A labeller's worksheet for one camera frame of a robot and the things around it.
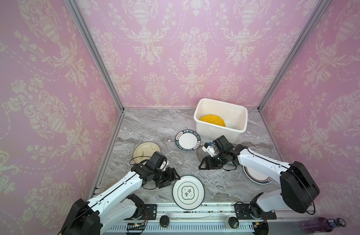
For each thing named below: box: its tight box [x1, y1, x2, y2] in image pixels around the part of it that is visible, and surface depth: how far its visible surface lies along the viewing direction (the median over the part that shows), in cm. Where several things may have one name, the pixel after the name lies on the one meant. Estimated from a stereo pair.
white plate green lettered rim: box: [175, 129, 202, 153], surface depth 104 cm
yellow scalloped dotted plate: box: [199, 114, 226, 127], surface depth 111 cm
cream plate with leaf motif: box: [133, 141, 161, 165], surface depth 98 cm
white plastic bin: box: [193, 97, 248, 144], surface depth 103 cm
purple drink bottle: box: [300, 216, 347, 234], surface depth 61 cm
